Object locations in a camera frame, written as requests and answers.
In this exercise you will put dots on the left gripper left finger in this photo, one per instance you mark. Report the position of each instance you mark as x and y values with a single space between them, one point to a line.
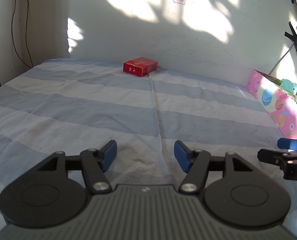
94 165

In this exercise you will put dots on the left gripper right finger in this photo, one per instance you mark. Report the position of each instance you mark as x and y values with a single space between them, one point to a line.
195 164

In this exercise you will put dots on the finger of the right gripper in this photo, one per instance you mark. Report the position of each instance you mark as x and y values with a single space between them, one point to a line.
288 144
271 156

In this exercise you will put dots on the teal plush toy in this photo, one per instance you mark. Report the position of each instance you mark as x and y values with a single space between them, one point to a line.
289 86

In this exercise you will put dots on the red small box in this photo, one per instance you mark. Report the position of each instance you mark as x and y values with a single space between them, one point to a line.
140 67

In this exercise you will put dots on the pink macaron biscuit tin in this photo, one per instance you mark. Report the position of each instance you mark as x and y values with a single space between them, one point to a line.
281 107

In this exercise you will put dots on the striped blue bed sheet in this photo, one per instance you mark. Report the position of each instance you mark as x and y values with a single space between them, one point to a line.
71 105

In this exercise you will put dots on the black tape cross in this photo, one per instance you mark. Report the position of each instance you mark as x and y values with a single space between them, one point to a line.
292 36

